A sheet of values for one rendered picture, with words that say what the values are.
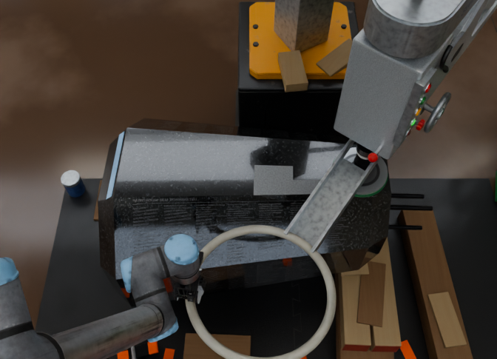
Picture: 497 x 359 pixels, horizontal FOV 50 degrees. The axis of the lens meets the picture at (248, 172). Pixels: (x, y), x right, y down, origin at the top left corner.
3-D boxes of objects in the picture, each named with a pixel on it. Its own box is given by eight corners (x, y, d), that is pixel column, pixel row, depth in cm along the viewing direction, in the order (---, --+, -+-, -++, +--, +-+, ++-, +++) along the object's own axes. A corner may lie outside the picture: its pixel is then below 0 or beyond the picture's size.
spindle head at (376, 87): (381, 72, 201) (413, -29, 163) (435, 100, 194) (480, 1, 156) (330, 134, 185) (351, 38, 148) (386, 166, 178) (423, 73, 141)
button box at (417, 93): (403, 127, 170) (428, 64, 146) (410, 132, 170) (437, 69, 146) (390, 143, 167) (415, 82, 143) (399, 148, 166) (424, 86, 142)
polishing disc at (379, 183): (347, 141, 216) (347, 138, 215) (396, 163, 210) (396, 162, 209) (322, 178, 206) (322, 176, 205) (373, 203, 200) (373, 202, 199)
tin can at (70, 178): (80, 199, 296) (74, 187, 285) (64, 195, 297) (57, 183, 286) (88, 184, 301) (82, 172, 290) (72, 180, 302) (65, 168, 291)
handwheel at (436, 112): (418, 101, 190) (431, 72, 177) (444, 115, 187) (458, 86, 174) (398, 128, 184) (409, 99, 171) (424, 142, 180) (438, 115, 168)
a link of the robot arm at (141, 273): (129, 300, 141) (173, 283, 144) (115, 259, 143) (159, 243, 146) (130, 301, 150) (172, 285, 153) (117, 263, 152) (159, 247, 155)
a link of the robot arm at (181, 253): (157, 238, 148) (191, 226, 150) (162, 257, 158) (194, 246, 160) (168, 267, 143) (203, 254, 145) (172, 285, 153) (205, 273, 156)
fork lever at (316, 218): (381, 83, 202) (381, 76, 197) (427, 106, 196) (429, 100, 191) (276, 230, 189) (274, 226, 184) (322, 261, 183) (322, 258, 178)
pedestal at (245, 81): (236, 91, 340) (233, -4, 277) (339, 91, 340) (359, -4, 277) (234, 179, 304) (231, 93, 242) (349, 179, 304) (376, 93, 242)
